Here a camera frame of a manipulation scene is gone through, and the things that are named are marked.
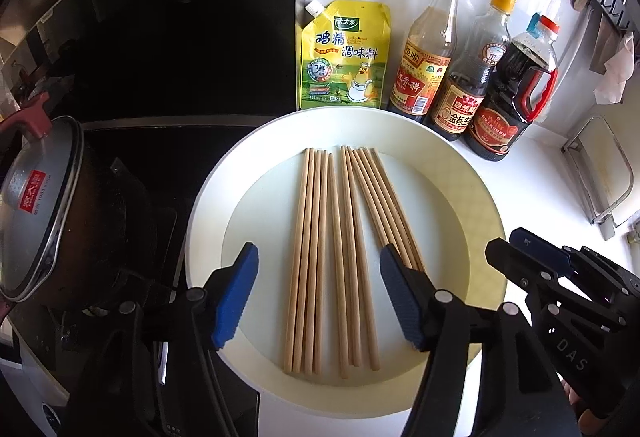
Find yellow seasoning pouch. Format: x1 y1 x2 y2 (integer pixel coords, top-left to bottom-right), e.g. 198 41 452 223
298 0 392 111

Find pile of wooden chopsticks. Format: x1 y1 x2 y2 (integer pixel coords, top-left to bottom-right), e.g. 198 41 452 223
282 145 427 380

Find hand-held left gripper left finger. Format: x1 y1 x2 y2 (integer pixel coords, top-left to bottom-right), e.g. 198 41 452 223
65 242 260 437

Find metal cutting board rack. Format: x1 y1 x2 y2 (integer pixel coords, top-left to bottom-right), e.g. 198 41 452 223
561 116 633 227

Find white appliance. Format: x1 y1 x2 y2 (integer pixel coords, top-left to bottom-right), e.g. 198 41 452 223
0 357 71 437

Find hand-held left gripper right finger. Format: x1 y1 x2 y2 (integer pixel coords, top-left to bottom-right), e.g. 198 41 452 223
379 243 581 437

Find person's right hand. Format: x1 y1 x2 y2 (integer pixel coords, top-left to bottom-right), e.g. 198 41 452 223
562 379 596 418

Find small vinegar bottle yellow cap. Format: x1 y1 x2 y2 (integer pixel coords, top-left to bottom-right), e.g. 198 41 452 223
387 0 467 119

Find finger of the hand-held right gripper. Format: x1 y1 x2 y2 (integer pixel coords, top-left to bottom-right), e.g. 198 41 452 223
485 238 557 318
510 227 640 334

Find white oval plate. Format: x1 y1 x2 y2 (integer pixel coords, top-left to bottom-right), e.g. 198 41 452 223
184 109 508 418

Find beige hanging cloth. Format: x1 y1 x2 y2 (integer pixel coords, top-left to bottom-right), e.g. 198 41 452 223
592 34 636 105

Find black stove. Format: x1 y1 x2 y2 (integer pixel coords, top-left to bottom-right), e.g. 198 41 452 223
0 0 301 437

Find large red-handled soy sauce jug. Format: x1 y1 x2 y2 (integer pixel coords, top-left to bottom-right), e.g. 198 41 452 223
462 14 560 162

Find metal pot lid red handle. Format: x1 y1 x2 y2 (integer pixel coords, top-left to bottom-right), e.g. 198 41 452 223
0 92 85 304

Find tall soy sauce bottle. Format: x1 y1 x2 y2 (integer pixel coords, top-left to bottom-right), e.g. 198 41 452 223
427 0 517 141

